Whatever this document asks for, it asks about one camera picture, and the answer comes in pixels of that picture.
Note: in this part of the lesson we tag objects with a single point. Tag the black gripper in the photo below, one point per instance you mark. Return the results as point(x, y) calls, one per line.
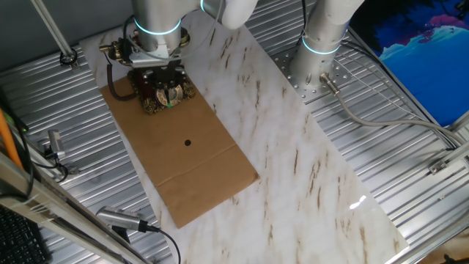
point(165, 75)

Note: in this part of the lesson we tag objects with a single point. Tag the black screwdriver green cap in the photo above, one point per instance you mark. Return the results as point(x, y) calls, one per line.
point(168, 98)

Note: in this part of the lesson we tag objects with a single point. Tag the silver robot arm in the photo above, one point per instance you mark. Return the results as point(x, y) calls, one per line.
point(157, 25)

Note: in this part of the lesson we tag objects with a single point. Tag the black round dot mark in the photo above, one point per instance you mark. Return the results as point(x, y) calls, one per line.
point(188, 143)

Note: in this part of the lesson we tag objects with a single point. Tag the brown cardboard sheet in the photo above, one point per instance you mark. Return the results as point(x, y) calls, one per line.
point(183, 165)
point(293, 165)

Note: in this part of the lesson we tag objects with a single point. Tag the orange pole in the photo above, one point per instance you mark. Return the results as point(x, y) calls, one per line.
point(9, 143)

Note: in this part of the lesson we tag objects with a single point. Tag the black keyboard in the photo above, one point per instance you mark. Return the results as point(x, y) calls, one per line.
point(18, 242)

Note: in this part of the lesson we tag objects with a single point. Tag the blue painted mat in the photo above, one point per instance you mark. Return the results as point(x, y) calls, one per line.
point(421, 80)

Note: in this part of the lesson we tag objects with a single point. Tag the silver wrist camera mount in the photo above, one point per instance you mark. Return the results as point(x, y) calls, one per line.
point(146, 60)

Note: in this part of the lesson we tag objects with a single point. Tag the slim aluminium post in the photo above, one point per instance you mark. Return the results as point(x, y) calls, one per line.
point(56, 33)

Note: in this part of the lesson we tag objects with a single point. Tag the silver ribbed camera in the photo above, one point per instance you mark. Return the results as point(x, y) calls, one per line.
point(117, 217)

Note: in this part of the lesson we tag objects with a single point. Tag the aluminium frame rail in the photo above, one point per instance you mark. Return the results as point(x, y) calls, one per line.
point(55, 209)

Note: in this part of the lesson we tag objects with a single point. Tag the small metal corner bracket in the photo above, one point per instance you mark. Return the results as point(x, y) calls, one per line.
point(438, 167)

